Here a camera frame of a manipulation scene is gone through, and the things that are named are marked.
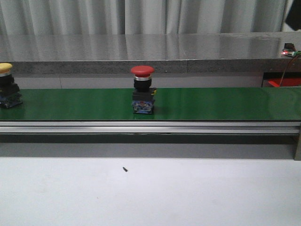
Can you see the small black sensor module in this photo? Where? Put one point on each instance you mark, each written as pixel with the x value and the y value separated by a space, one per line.
pixel 289 47

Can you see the small green circuit board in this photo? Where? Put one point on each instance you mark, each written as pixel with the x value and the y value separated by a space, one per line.
pixel 291 53

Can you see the red mushroom push button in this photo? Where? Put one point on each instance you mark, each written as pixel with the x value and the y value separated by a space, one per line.
pixel 143 95

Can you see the aluminium conveyor frame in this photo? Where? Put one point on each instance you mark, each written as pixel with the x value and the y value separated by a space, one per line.
pixel 152 139

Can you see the green conveyor belt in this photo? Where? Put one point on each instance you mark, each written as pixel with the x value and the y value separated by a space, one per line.
pixel 167 104

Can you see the white curtain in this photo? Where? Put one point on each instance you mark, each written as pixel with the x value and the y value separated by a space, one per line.
pixel 39 17

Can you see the yellow mushroom push button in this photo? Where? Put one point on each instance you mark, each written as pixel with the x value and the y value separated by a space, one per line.
pixel 9 91

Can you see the grey stone counter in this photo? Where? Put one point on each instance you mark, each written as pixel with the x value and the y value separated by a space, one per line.
pixel 256 52

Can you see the red plastic tray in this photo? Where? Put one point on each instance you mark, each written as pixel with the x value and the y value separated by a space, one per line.
pixel 291 82

